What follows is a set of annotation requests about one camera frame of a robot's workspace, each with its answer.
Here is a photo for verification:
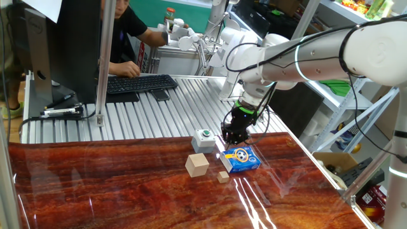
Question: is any large wooden cube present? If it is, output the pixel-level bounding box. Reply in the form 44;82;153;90
184;153;210;178

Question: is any black pen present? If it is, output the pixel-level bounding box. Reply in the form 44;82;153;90
44;92;76;110

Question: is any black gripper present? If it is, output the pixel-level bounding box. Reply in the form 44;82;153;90
221;106;255;146

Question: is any black smartphone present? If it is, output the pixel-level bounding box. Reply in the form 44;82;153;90
149;88;171;102

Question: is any black computer monitor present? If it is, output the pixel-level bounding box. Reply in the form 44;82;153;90
11;0;141;109

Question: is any green cloth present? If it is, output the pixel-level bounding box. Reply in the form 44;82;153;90
319;79;352;98

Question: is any aluminium frame post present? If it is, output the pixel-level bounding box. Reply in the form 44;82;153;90
0;117;22;229
95;0;117;127
341;139;398;203

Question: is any dark board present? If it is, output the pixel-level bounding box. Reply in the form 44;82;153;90
270;84;324;137

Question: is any cardboard box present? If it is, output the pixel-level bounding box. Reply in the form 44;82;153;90
313;151;359;174

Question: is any black table cable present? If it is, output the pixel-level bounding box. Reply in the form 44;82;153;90
18;109;97;142

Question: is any glass jar with red lid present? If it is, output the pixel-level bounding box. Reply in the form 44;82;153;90
164;7;176;28

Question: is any black keyboard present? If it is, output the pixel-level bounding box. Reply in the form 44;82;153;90
106;74;179;95

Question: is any person's left forearm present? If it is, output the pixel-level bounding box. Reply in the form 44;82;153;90
137;27;168;48

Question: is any small wooden cube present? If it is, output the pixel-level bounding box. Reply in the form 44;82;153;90
216;170;230;184

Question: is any white box with green button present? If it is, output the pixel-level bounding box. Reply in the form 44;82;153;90
191;128;217;155

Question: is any silver metal case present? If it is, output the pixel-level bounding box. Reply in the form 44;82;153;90
139;41;210;77

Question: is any wood grain table mat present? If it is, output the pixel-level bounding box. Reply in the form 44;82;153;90
8;132;369;229

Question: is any white haptic control device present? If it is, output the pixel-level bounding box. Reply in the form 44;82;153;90
158;12;259;103

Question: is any red package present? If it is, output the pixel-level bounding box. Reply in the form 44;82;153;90
355;186;387;225

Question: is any white shelf rack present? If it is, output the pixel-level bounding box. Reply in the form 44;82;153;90
291;0;400;153

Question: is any person's right hand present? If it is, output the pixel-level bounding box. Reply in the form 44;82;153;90
118;60;142;79

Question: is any standing person in khaki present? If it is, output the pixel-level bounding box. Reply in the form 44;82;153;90
0;0;25;120

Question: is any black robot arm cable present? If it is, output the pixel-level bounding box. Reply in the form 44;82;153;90
222;14;407;160

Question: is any blue tissue pack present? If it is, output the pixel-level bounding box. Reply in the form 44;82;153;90
219;146;262;174

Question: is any person in black shirt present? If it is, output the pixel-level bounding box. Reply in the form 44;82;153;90
101;0;149;64

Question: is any white paper sheet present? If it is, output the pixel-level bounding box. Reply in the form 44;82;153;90
20;0;64;24

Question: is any white marker pen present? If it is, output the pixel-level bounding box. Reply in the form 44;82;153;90
39;106;84;117

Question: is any black plastic part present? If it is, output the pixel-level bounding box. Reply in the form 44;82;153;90
336;157;385;188

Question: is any person's right forearm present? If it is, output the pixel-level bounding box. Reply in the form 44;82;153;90
108;61;128;76

